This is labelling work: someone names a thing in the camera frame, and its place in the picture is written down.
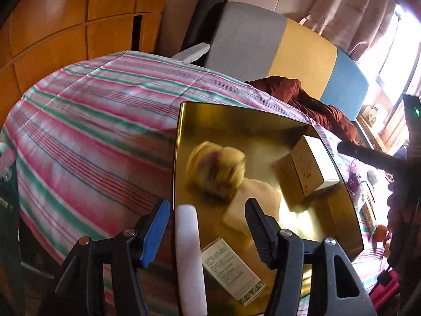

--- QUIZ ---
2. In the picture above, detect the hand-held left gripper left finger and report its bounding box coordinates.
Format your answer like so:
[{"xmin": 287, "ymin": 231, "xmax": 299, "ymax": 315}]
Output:
[{"xmin": 36, "ymin": 198, "xmax": 172, "ymax": 316}]

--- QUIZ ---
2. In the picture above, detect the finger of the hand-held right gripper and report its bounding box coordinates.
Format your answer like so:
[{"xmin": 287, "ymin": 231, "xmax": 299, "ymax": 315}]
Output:
[{"xmin": 337, "ymin": 141, "xmax": 407, "ymax": 172}]

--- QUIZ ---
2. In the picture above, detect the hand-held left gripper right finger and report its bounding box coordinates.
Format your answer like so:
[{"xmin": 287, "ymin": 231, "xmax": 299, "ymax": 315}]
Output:
[{"xmin": 245, "ymin": 197, "xmax": 377, "ymax": 316}]

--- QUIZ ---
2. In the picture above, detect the orange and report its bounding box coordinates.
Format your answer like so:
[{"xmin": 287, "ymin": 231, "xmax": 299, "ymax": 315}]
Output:
[{"xmin": 373, "ymin": 224, "xmax": 390, "ymax": 241}]

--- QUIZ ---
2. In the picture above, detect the gold metal tray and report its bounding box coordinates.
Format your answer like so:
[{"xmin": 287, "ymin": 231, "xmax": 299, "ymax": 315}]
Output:
[{"xmin": 173, "ymin": 101, "xmax": 364, "ymax": 315}]

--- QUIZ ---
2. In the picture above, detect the wooden desk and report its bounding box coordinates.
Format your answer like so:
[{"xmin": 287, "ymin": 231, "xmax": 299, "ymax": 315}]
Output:
[{"xmin": 357, "ymin": 105, "xmax": 389, "ymax": 149}]

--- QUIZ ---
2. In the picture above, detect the white box with round print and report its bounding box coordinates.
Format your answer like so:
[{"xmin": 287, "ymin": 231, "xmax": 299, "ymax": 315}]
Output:
[{"xmin": 368, "ymin": 105, "xmax": 389, "ymax": 126}]

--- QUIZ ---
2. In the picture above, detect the white plastic tube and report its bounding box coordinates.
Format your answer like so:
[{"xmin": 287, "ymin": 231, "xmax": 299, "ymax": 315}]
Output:
[{"xmin": 174, "ymin": 204, "xmax": 208, "ymax": 316}]

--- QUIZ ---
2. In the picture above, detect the cream flat pad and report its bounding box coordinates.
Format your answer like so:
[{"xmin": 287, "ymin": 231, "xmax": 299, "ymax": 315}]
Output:
[{"xmin": 223, "ymin": 178, "xmax": 282, "ymax": 238}]

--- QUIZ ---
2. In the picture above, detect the green label carton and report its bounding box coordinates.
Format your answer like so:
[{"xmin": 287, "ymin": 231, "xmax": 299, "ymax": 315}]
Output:
[{"xmin": 201, "ymin": 237, "xmax": 266, "ymax": 303}]

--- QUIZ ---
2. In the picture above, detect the beige cardboard box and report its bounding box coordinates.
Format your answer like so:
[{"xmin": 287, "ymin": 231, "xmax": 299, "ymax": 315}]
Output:
[{"xmin": 271, "ymin": 135, "xmax": 341, "ymax": 205}]

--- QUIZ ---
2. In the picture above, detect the window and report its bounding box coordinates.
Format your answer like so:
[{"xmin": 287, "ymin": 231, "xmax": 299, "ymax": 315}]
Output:
[{"xmin": 358, "ymin": 3, "xmax": 421, "ymax": 96}]

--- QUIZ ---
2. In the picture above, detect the yellow round wrapped bun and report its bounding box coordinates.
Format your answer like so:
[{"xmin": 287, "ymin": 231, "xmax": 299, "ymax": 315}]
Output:
[{"xmin": 186, "ymin": 141, "xmax": 247, "ymax": 200}]

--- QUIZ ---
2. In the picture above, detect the brown jacket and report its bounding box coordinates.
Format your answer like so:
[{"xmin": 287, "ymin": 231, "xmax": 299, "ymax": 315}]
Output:
[{"xmin": 245, "ymin": 76, "xmax": 365, "ymax": 145}]

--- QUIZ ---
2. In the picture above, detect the pink green striped tablecloth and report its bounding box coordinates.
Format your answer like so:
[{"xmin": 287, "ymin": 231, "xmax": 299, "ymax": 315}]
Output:
[{"xmin": 0, "ymin": 51, "xmax": 400, "ymax": 316}]

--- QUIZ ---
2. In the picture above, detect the pink patterned curtain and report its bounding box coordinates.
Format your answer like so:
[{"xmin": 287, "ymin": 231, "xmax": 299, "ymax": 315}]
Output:
[{"xmin": 299, "ymin": 0, "xmax": 400, "ymax": 61}]

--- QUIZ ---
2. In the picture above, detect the dark red blanket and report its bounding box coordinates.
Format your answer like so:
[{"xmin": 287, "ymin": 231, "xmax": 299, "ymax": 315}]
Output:
[{"xmin": 368, "ymin": 268, "xmax": 402, "ymax": 313}]

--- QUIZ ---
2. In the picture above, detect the grey yellow blue chair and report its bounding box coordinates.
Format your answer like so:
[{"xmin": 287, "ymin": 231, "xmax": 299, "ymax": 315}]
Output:
[{"xmin": 204, "ymin": 2, "xmax": 369, "ymax": 122}]

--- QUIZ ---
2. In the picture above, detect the white foam piece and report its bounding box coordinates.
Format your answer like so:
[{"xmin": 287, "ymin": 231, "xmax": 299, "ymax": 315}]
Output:
[{"xmin": 171, "ymin": 42, "xmax": 211, "ymax": 64}]

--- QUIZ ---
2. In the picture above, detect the black rolled mat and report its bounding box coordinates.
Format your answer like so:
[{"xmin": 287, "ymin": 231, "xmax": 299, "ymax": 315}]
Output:
[{"xmin": 181, "ymin": 0, "xmax": 231, "ymax": 53}]

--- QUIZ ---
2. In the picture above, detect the wooden wardrobe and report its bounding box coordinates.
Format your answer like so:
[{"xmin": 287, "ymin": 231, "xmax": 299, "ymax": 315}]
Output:
[{"xmin": 0, "ymin": 0, "xmax": 173, "ymax": 129}]

